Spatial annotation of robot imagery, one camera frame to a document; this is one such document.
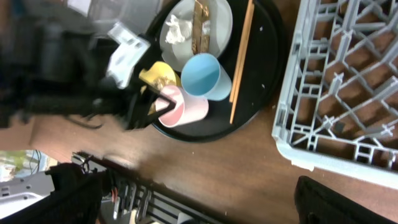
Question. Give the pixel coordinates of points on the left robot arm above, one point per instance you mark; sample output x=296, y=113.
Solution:
x=52, y=63

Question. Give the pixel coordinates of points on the wooden chopstick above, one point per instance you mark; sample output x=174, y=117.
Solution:
x=242, y=47
x=234, y=103

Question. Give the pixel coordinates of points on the pink plastic cup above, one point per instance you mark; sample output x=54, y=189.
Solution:
x=188, y=108

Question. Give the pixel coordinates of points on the white napkin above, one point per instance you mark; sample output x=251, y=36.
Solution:
x=179, y=30

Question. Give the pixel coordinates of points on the wooden chopstick outer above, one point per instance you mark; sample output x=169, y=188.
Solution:
x=242, y=47

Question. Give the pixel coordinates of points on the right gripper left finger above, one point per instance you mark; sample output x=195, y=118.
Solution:
x=62, y=194

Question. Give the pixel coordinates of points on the wooden chopstick inner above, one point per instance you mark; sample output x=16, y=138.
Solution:
x=234, y=103

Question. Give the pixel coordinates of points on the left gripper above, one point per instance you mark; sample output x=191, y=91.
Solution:
x=132, y=105

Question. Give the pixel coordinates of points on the clear plastic bin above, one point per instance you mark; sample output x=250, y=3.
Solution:
x=136, y=15

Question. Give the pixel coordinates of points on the blue plastic cup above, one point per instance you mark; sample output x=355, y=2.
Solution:
x=203, y=75

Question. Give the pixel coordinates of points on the grey dishwasher rack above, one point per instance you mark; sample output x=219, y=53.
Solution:
x=337, y=109

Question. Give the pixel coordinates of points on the brown snack wrapper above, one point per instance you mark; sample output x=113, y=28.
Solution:
x=201, y=27

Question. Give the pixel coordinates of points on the grey plate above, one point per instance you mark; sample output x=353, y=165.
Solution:
x=221, y=25

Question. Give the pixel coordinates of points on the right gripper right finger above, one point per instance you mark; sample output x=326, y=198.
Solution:
x=316, y=203

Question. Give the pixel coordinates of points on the round black tray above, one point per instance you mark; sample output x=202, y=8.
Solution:
x=264, y=66

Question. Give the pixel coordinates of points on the yellow bowl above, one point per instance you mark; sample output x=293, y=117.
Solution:
x=160, y=75

